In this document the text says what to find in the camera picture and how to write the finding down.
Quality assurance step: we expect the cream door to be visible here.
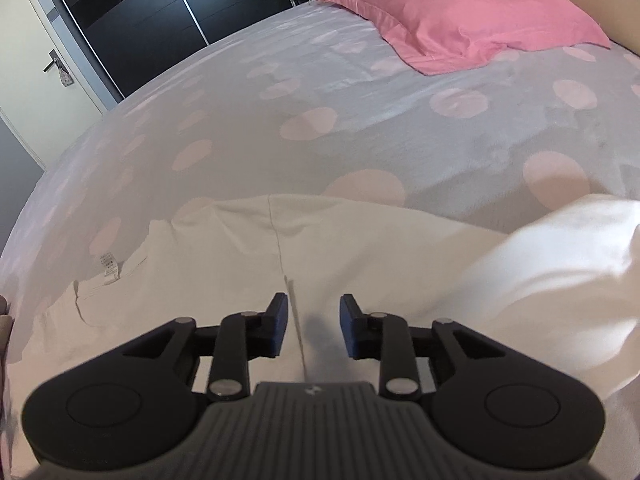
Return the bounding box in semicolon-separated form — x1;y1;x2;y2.
0;0;119;172

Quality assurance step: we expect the polka dot bed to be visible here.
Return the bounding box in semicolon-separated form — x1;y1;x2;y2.
0;0;640;480

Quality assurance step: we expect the black wardrobe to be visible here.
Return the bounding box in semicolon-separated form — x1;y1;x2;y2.
37;0;321;102

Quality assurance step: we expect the pink pillow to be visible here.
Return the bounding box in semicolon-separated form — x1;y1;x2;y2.
315;0;613;77

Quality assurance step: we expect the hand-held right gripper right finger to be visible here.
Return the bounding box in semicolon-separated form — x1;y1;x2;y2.
339;293;507;402

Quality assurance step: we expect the white garment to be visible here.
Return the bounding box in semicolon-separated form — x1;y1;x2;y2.
0;192;640;480

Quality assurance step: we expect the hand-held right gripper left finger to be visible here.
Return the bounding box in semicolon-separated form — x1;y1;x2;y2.
122;292;289;402

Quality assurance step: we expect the beige folded garment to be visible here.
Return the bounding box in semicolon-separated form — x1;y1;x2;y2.
0;295;12;362

